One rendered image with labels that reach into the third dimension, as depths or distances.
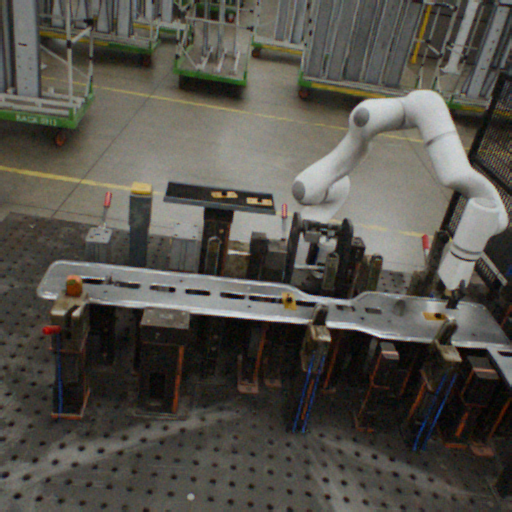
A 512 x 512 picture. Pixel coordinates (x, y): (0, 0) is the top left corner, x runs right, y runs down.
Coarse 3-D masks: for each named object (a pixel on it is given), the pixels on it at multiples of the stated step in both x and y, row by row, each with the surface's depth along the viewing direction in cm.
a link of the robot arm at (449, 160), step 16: (432, 144) 152; (448, 144) 149; (432, 160) 153; (448, 160) 149; (464, 160) 149; (448, 176) 150; (464, 176) 149; (480, 176) 151; (464, 192) 156; (480, 192) 154; (496, 192) 153
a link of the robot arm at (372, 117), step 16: (352, 112) 166; (368, 112) 161; (384, 112) 162; (400, 112) 166; (352, 128) 168; (368, 128) 163; (384, 128) 165; (352, 144) 175; (368, 144) 171; (320, 160) 189; (336, 160) 182; (352, 160) 179; (304, 176) 191; (320, 176) 187; (336, 176) 185; (304, 192) 191; (320, 192) 189
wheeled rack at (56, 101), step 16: (48, 16) 516; (64, 16) 519; (0, 96) 480; (16, 96) 498; (48, 96) 522; (64, 96) 522; (80, 96) 540; (0, 112) 469; (16, 112) 473; (32, 112) 478; (48, 112) 482; (64, 112) 484; (80, 112) 501; (64, 128) 487
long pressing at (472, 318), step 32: (64, 288) 150; (96, 288) 152; (128, 288) 154; (192, 288) 159; (224, 288) 162; (256, 288) 165; (288, 288) 167; (256, 320) 153; (288, 320) 154; (352, 320) 158; (384, 320) 161; (416, 320) 163; (480, 320) 169
